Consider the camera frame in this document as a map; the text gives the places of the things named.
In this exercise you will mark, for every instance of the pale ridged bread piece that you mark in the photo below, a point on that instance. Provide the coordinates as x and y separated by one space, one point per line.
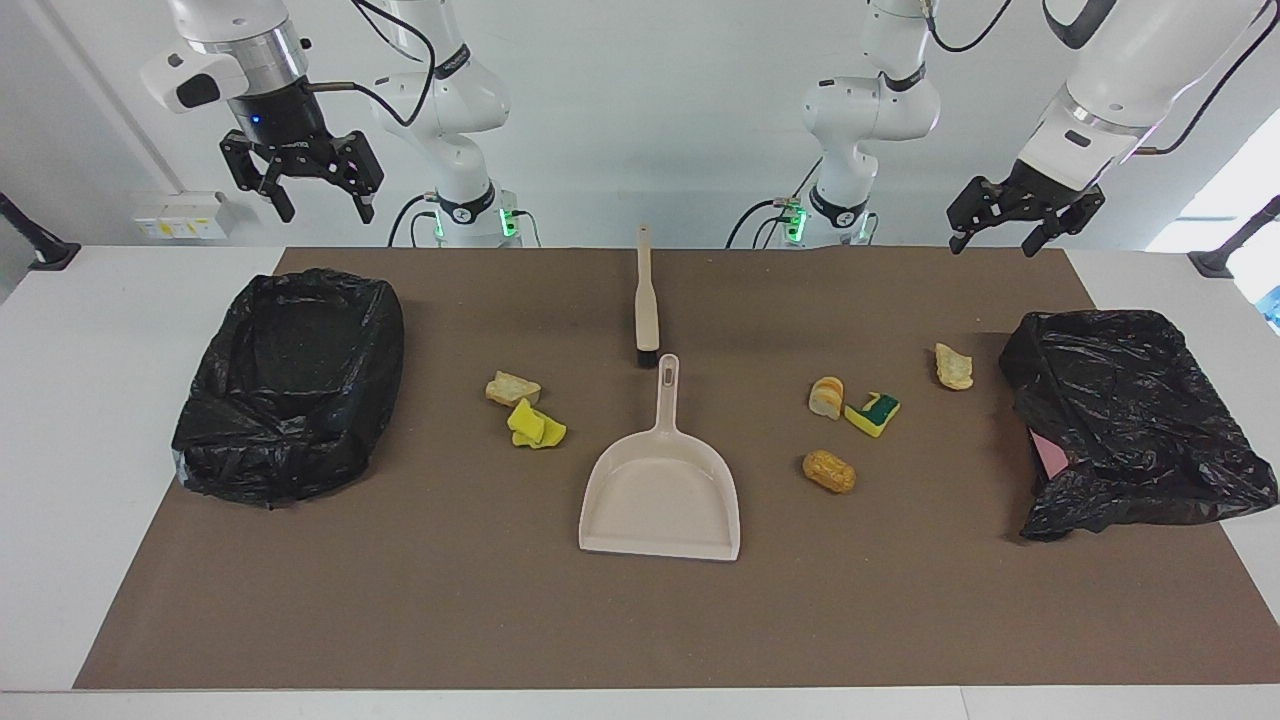
954 367

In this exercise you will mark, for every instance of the black bag-lined bin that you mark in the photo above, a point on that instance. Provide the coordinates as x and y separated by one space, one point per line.
290 400

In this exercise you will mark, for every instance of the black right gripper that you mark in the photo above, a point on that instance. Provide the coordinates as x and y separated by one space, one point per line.
285 125

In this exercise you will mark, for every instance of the blue object at table edge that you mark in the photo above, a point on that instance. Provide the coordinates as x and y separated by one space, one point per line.
1272 305

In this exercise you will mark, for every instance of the black bag over pink bin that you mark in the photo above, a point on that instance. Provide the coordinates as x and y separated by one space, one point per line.
1130 420

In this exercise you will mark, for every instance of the yellow sponge with green pad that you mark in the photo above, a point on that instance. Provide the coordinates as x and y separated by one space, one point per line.
872 416

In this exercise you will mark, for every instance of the brown table mat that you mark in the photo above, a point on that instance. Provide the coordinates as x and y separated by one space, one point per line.
640 620

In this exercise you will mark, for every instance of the white wall socket box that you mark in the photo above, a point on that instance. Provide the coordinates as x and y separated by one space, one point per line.
180 215

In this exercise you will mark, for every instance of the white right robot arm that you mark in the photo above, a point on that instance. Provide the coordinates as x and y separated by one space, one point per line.
450 100

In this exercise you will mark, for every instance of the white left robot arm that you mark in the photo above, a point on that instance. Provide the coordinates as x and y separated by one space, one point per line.
870 110

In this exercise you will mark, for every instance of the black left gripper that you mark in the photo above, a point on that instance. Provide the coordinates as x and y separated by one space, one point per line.
1050 192

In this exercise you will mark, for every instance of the striped orange bread roll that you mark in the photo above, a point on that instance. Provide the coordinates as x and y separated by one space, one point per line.
826 398

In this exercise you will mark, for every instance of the black clamp stand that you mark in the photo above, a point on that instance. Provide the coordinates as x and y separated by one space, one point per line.
1225 258
45 252

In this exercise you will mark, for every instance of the beige hand brush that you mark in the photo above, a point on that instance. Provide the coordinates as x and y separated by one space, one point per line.
646 310

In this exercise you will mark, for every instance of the round brown bun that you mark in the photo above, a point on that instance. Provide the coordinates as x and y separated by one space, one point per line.
829 472

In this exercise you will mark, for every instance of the beige plastic dustpan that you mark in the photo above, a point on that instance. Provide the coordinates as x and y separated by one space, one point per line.
660 490

